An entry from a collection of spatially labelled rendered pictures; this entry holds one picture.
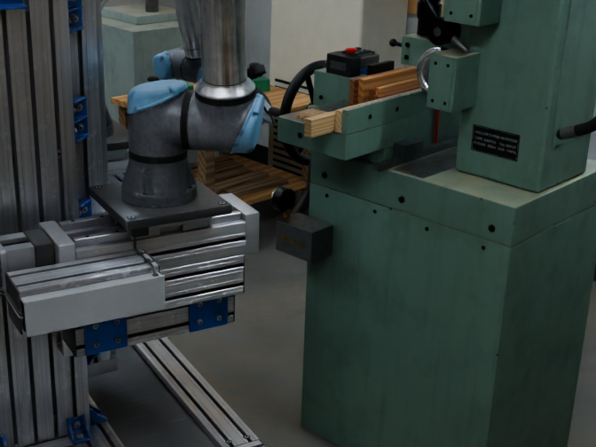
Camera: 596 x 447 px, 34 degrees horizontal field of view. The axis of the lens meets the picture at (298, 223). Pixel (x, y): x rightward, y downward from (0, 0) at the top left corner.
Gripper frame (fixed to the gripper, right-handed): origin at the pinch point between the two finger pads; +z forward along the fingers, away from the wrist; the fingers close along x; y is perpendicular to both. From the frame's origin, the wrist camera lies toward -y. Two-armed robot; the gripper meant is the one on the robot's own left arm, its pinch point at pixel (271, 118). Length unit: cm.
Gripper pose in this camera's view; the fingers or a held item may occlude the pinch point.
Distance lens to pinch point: 261.9
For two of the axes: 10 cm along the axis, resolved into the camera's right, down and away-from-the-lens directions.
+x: -6.8, 2.5, -6.9
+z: 6.2, 7.0, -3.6
